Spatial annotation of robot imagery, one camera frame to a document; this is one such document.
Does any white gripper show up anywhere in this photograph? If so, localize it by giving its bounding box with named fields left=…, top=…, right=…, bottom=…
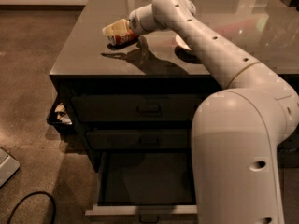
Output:
left=102, top=5, right=156, bottom=36

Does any orange coke can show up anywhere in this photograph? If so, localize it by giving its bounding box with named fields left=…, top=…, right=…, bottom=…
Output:
left=108, top=31, right=138, bottom=46

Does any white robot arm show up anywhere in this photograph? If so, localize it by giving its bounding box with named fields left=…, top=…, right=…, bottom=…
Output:
left=102, top=0, right=299, bottom=224

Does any top left drawer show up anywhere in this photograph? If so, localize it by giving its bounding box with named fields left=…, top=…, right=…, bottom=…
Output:
left=71, top=94, right=202, bottom=122

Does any middle left drawer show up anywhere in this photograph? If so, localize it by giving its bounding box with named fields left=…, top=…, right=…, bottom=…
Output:
left=86, top=129, right=189, bottom=149

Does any open bottom left drawer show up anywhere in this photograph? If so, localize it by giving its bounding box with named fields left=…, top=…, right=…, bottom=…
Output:
left=85, top=151, right=197, bottom=224

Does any white paper bowl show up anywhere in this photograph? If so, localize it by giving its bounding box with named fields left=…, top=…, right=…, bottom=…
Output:
left=175, top=35, right=191, bottom=51

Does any dark cabinet with grey top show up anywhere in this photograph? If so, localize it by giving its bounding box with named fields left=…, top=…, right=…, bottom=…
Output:
left=49, top=0, right=299, bottom=174

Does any black bin with trash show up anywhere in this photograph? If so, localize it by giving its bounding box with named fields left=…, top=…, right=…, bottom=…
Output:
left=47, top=97, right=76, bottom=135

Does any grey floor plate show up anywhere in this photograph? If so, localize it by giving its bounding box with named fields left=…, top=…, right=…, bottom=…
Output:
left=0, top=148, right=20, bottom=188

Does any black floor cable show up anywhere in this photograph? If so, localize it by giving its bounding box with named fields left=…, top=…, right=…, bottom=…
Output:
left=7, top=191, right=57, bottom=224

